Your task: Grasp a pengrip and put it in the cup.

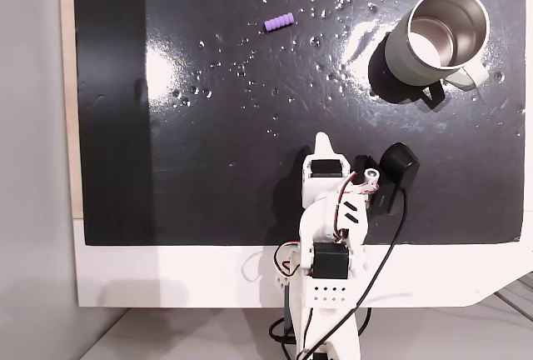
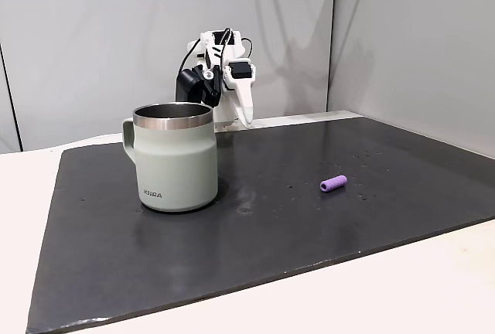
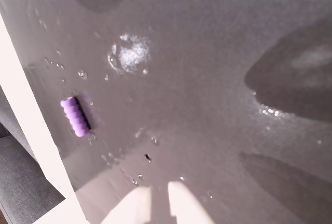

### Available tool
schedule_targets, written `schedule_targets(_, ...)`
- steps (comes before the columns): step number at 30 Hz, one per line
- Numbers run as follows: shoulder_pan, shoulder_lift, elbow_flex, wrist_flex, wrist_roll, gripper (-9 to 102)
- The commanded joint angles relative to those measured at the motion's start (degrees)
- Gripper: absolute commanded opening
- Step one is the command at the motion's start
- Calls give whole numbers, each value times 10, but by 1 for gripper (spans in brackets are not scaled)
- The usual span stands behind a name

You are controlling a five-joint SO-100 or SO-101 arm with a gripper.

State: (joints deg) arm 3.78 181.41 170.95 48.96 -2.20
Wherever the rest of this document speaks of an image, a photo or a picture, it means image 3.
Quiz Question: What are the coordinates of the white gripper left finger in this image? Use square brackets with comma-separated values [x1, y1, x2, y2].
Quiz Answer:
[100, 186, 151, 224]

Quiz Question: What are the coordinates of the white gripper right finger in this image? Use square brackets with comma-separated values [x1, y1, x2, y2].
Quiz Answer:
[168, 181, 215, 224]

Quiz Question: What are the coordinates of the purple ribbed pen grip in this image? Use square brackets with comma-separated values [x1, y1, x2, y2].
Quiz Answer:
[60, 95, 91, 137]

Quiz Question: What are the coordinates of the grey fabric sofa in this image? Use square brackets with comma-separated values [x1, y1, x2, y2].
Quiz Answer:
[0, 85, 66, 224]

